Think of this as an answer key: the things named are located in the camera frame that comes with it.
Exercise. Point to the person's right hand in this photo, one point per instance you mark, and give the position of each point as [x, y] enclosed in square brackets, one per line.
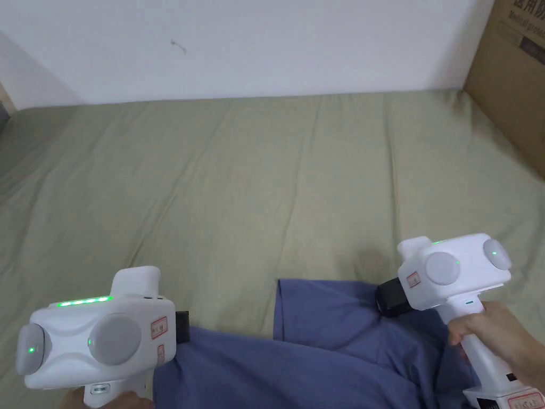
[502, 341]

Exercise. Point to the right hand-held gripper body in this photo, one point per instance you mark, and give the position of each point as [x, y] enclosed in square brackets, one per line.
[447, 272]

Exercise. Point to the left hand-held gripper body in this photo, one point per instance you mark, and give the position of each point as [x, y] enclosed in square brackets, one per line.
[106, 336]

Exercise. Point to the dark blue shirt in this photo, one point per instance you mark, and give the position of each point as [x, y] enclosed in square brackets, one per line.
[323, 353]

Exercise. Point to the brown cardboard carton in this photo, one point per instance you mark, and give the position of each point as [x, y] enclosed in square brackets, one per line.
[511, 85]

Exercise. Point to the bed with pale green sheet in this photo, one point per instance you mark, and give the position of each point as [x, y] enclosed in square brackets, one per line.
[238, 183]

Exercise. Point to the person's left hand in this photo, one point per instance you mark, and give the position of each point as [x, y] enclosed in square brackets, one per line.
[127, 400]

